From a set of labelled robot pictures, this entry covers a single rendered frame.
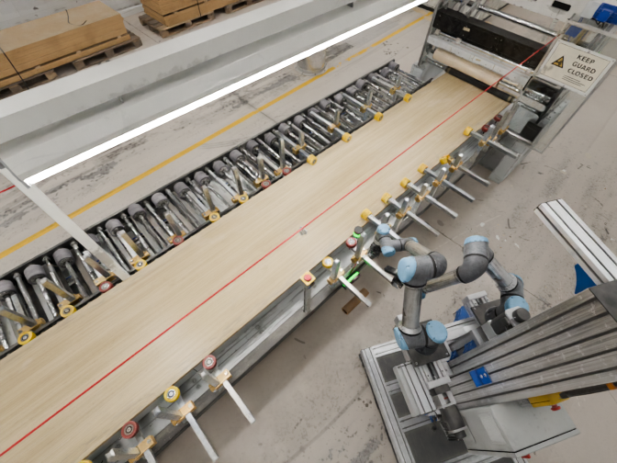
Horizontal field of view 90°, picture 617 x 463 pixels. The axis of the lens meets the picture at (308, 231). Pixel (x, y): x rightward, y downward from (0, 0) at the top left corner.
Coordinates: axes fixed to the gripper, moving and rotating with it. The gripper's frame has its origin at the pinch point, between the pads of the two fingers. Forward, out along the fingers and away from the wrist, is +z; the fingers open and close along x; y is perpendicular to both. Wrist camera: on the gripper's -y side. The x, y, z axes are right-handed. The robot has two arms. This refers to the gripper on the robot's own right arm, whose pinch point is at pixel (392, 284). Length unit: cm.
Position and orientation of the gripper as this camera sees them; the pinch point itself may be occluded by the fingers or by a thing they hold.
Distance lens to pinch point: 234.9
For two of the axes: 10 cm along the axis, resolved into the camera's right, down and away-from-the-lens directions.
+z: -0.1, 5.6, 8.3
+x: 7.3, -5.6, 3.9
